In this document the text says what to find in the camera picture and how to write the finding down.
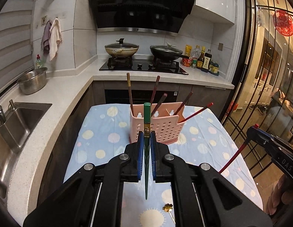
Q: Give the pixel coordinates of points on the black range hood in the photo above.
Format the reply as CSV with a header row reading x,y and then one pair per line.
x,y
141,4

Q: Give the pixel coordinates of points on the white stone kitchen counter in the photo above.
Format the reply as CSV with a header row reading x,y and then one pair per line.
x,y
66,87

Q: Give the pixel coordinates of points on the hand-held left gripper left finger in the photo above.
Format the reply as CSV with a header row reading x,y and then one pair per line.
x,y
139,160

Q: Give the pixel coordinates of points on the dark sauce bottle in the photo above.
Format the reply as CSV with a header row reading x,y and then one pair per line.
x,y
207,62

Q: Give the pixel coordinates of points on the soy sauce bottle yellow cap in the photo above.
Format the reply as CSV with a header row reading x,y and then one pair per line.
x,y
201,60

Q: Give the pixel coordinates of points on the blue printed tablecloth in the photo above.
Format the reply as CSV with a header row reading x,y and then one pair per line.
x,y
101,132

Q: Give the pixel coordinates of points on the green chopstick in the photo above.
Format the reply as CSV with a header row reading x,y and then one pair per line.
x,y
146,113

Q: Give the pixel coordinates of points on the tray of small jars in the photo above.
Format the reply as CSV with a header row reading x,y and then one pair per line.
x,y
214,69

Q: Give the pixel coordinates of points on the clear plastic bottle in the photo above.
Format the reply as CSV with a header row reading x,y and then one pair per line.
x,y
196,52

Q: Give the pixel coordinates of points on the wall outlet with sticker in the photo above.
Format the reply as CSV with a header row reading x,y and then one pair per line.
x,y
44,19

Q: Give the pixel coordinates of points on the black grid glass door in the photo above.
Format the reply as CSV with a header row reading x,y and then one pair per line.
x,y
260,63

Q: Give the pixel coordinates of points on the small green jar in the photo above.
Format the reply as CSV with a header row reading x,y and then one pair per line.
x,y
194,64

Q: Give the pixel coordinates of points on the pink perforated utensil holder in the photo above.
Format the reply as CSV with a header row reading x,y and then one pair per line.
x,y
167,127

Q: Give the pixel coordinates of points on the green dish soap bottle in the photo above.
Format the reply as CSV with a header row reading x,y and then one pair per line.
x,y
39,62

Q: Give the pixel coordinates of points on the grey wall switch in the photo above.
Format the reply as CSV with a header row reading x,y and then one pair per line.
x,y
221,46

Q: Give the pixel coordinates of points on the white window blinds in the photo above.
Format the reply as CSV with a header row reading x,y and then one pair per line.
x,y
11,33

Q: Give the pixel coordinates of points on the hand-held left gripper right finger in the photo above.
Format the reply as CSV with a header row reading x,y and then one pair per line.
x,y
154,160

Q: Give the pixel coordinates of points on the yellow seasoning packet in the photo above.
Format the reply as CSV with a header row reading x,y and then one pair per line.
x,y
188,50

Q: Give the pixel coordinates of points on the white hanging towel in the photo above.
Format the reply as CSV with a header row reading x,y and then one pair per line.
x,y
55,40

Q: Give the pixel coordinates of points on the black gas stove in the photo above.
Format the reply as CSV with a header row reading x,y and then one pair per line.
x,y
141,65

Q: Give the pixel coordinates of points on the gold flower spoon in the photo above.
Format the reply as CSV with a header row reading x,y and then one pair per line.
x,y
167,208

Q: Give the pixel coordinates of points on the person's right hand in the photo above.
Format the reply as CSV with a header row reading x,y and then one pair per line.
x,y
287,194

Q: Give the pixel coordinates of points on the chrome faucet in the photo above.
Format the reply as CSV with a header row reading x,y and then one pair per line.
x,y
0,114

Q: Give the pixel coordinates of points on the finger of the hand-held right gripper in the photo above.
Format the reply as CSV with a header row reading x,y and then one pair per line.
x,y
262,138

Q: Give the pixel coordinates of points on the red instant noodle bowl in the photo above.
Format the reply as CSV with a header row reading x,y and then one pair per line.
x,y
187,62

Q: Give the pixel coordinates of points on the purple hanging towel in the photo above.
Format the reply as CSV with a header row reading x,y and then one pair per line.
x,y
45,37

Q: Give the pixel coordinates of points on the stainless steel sink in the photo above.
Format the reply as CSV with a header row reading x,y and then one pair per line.
x,y
19,127

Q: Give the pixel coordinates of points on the beige wok with lid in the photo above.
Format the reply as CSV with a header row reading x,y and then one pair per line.
x,y
121,48

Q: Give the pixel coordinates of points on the red paper-cut decoration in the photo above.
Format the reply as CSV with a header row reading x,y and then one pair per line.
x,y
284,23

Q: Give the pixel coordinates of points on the stainless steel bowl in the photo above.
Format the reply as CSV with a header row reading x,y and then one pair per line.
x,y
33,81

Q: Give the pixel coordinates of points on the sink soap pump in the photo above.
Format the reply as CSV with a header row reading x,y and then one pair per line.
x,y
11,105

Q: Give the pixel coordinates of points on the black wok with lid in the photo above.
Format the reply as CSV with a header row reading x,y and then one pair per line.
x,y
166,52

